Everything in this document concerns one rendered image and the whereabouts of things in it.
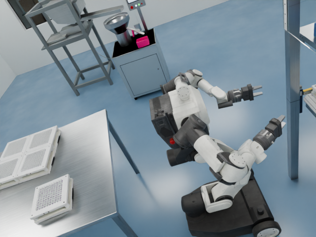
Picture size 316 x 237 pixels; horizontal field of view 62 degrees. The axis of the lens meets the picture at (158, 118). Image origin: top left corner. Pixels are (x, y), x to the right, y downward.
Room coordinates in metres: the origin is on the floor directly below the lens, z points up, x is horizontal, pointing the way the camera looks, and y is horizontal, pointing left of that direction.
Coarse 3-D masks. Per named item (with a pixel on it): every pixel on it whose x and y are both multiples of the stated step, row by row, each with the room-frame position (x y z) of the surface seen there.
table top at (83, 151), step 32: (64, 128) 2.02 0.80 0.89; (96, 128) 1.82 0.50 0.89; (64, 160) 1.59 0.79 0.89; (96, 160) 1.44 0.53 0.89; (0, 192) 1.55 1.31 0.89; (32, 192) 1.40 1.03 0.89; (96, 192) 1.16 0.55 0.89; (0, 224) 1.24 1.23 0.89; (32, 224) 1.13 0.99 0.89; (64, 224) 1.02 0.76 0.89
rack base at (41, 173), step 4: (52, 152) 1.72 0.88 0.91; (52, 156) 1.68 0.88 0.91; (48, 160) 1.64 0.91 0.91; (52, 160) 1.64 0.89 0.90; (48, 164) 1.60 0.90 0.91; (48, 168) 1.55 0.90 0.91; (36, 172) 1.57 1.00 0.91; (40, 172) 1.55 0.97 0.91; (44, 172) 1.53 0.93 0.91; (48, 172) 1.52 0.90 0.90; (24, 176) 1.58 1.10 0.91; (28, 176) 1.56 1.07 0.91; (32, 176) 1.54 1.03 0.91; (36, 176) 1.53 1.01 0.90; (24, 180) 1.55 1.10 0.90; (28, 180) 1.54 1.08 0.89
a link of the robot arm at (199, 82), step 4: (196, 76) 1.55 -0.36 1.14; (196, 80) 1.55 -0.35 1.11; (200, 80) 1.54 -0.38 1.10; (204, 80) 1.53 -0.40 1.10; (192, 84) 1.55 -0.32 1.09; (196, 84) 1.55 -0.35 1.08; (200, 84) 1.51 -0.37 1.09; (204, 84) 1.49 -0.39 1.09; (208, 84) 1.48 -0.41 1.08; (196, 88) 1.56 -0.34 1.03; (200, 88) 1.51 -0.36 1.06; (204, 88) 1.48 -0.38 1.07; (208, 88) 1.45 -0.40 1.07
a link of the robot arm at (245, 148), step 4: (248, 140) 0.88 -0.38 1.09; (244, 144) 0.85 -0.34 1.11; (248, 144) 0.84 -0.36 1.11; (240, 148) 0.84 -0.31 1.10; (244, 148) 0.83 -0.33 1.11; (248, 148) 0.82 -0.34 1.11; (240, 152) 0.83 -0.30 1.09; (244, 152) 0.81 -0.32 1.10; (248, 152) 0.80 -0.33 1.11; (252, 152) 0.80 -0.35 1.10
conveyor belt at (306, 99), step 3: (306, 96) 1.18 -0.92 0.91; (309, 96) 1.16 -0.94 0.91; (312, 96) 1.15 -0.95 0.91; (303, 99) 1.18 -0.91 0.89; (306, 99) 1.16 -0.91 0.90; (309, 99) 1.14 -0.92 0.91; (312, 99) 1.13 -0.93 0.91; (315, 99) 1.12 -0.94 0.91; (306, 102) 1.15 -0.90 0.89; (309, 102) 1.12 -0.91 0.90; (312, 102) 1.11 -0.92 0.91; (315, 102) 1.10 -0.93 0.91; (309, 105) 1.11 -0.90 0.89; (312, 105) 1.09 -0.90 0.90; (315, 105) 1.08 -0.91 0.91; (312, 108) 1.08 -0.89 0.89; (315, 108) 1.06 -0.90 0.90; (315, 111) 1.05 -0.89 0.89
